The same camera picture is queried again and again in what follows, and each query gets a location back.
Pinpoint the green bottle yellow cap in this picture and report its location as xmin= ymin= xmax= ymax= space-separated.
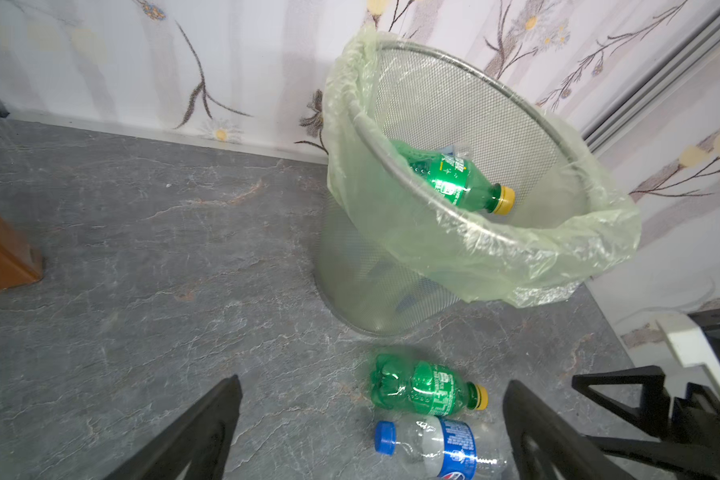
xmin=391 ymin=140 xmax=516 ymax=216
xmin=370 ymin=353 xmax=489 ymax=417

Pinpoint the mesh bin with green liner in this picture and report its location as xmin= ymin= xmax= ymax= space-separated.
xmin=315 ymin=27 xmax=641 ymax=336

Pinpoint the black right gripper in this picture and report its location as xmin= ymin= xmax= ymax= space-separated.
xmin=571 ymin=366 xmax=720 ymax=479

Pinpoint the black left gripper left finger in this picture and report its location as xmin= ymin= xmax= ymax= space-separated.
xmin=108 ymin=375 xmax=243 ymax=479

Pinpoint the pepsi bottle blue cap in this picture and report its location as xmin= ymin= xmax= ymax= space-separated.
xmin=374 ymin=414 xmax=508 ymax=479

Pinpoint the brown spice jar black lid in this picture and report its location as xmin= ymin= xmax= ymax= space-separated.
xmin=0 ymin=216 xmax=43 ymax=291

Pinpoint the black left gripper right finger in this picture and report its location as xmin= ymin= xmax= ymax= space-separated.
xmin=502 ymin=380 xmax=632 ymax=479

